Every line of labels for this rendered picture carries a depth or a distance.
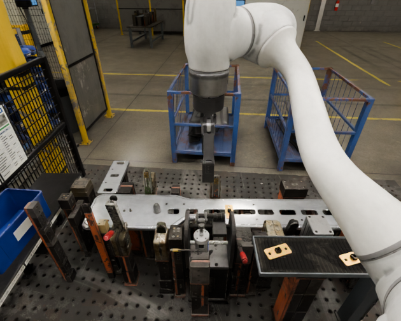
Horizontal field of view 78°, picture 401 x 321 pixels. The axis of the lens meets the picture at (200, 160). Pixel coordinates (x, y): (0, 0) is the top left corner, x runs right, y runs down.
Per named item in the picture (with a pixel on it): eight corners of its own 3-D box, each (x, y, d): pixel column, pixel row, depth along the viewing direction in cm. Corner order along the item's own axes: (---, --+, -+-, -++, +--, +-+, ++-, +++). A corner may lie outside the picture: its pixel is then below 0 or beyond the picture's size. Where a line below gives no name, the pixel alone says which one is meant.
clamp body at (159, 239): (178, 274, 123) (173, 223, 102) (175, 297, 114) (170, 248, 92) (160, 274, 123) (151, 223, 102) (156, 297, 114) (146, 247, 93)
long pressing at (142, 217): (366, 197, 127) (367, 194, 126) (394, 232, 108) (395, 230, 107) (97, 195, 128) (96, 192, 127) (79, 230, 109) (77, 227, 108)
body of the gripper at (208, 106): (226, 99, 55) (223, 135, 60) (223, 86, 61) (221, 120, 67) (191, 99, 55) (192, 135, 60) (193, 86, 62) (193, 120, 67)
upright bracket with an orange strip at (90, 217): (115, 275, 122) (90, 202, 94) (114, 278, 121) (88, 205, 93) (109, 275, 122) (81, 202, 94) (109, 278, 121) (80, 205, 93)
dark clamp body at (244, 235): (244, 274, 123) (254, 221, 101) (248, 301, 112) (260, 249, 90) (223, 274, 123) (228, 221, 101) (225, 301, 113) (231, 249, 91)
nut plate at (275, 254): (285, 243, 83) (286, 241, 83) (292, 253, 80) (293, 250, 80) (263, 249, 81) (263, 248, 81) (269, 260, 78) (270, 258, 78)
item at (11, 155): (30, 158, 127) (2, 101, 109) (0, 188, 108) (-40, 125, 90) (26, 158, 127) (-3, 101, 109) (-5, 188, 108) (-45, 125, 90)
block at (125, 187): (143, 215, 154) (137, 181, 138) (139, 230, 145) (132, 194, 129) (128, 215, 154) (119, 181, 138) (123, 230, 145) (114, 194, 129)
